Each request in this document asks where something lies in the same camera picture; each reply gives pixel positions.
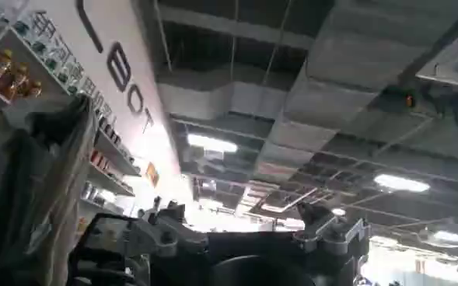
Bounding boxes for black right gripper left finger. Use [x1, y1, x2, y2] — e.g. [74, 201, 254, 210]
[136, 196, 208, 259]

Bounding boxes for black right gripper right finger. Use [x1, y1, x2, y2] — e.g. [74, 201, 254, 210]
[292, 201, 372, 258]

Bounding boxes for small orange sign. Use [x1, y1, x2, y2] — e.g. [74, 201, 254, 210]
[145, 161, 160, 188]

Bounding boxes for oval ceiling light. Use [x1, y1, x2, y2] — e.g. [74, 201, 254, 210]
[373, 173, 432, 194]
[187, 133, 239, 154]
[432, 230, 458, 244]

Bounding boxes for dark grey garment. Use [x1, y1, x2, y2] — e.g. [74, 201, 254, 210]
[0, 94, 98, 286]

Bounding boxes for white sign board black letters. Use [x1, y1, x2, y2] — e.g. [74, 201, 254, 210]
[26, 0, 194, 203]

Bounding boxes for white shelf with goods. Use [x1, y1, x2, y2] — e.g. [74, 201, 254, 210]
[0, 0, 142, 222]

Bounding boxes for white hanging ceiling panel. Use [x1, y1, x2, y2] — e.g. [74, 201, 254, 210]
[415, 22, 458, 90]

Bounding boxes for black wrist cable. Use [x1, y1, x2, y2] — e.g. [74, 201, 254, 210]
[67, 212, 152, 286]

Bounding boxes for silver ventilation duct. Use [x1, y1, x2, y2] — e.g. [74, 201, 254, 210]
[156, 0, 458, 183]

